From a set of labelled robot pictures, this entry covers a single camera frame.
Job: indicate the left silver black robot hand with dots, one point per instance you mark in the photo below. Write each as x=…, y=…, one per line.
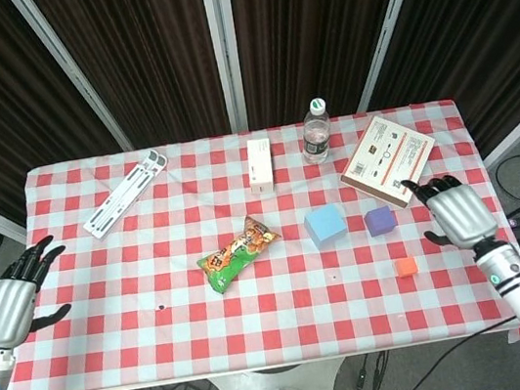
x=3, y=307

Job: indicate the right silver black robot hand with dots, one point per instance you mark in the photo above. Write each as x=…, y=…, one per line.
x=461, y=215

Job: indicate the small orange cube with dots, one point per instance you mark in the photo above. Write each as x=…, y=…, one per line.
x=407, y=267

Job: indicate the purple cube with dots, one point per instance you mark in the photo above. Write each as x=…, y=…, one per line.
x=380, y=222

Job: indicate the flat white orange product box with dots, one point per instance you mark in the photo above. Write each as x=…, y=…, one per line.
x=390, y=159

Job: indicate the large light blue cube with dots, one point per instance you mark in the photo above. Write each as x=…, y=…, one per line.
x=325, y=226

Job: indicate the clear plastic water bottle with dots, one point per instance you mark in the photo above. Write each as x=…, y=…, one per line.
x=316, y=139

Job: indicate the white folding laptop stand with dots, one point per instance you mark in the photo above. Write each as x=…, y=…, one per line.
x=124, y=194

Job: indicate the small white carton box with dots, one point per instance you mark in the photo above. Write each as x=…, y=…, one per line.
x=260, y=165

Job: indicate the red white checkered tablecloth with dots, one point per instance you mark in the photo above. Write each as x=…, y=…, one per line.
x=260, y=323

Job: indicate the green orange snack bag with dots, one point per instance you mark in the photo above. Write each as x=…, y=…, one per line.
x=235, y=256

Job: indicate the white aluminium partition post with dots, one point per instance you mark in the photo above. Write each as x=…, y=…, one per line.
x=224, y=47
x=72, y=71
x=387, y=31

